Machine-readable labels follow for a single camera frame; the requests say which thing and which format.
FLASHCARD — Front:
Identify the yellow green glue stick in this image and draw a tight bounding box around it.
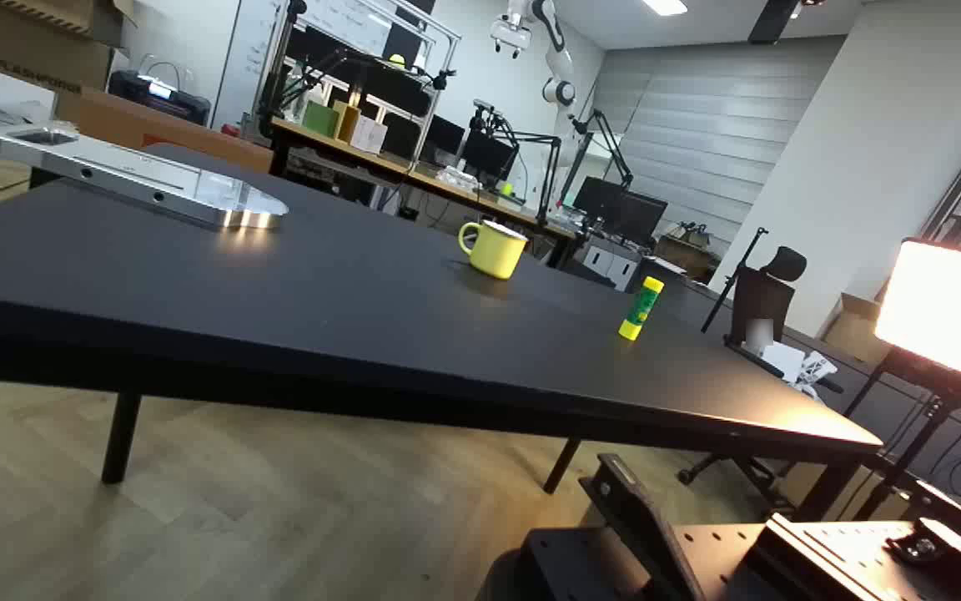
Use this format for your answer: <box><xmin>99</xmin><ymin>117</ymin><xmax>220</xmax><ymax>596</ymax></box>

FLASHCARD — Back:
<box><xmin>618</xmin><ymin>276</ymin><xmax>664</xmax><ymax>339</ymax></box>

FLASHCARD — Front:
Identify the yellow ceramic mug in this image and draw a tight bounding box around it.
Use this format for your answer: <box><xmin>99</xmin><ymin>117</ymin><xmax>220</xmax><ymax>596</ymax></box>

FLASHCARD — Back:
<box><xmin>458</xmin><ymin>220</ymin><xmax>526</xmax><ymax>281</ymax></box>

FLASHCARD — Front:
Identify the black table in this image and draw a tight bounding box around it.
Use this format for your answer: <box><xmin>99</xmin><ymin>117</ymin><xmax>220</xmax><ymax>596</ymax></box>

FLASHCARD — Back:
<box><xmin>0</xmin><ymin>172</ymin><xmax>877</xmax><ymax>518</ymax></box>

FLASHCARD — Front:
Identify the wooden workbench with shelves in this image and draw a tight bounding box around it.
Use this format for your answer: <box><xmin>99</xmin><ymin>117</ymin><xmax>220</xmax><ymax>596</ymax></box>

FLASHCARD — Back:
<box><xmin>270</xmin><ymin>0</ymin><xmax>577</xmax><ymax>267</ymax></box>

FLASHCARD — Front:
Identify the black office chair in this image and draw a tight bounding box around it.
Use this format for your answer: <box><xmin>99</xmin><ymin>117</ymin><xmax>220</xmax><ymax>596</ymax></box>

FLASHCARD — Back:
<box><xmin>676</xmin><ymin>246</ymin><xmax>808</xmax><ymax>492</ymax></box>

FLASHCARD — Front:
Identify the silver metal mounting plate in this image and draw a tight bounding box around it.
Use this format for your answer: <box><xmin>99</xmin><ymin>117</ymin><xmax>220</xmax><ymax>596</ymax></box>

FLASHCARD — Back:
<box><xmin>0</xmin><ymin>122</ymin><xmax>285</xmax><ymax>229</ymax></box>

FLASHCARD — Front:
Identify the bright studio light panel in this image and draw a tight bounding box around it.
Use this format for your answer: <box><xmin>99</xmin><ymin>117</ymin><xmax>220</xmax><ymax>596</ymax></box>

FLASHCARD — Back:
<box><xmin>873</xmin><ymin>241</ymin><xmax>961</xmax><ymax>373</ymax></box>

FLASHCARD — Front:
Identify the cardboard box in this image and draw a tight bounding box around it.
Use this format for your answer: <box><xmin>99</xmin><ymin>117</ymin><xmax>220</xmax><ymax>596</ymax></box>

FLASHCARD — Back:
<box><xmin>0</xmin><ymin>0</ymin><xmax>133</xmax><ymax>92</ymax></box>

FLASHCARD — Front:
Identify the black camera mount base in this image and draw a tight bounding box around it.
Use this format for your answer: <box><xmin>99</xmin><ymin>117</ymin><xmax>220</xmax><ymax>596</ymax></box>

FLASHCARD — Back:
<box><xmin>512</xmin><ymin>454</ymin><xmax>961</xmax><ymax>601</ymax></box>

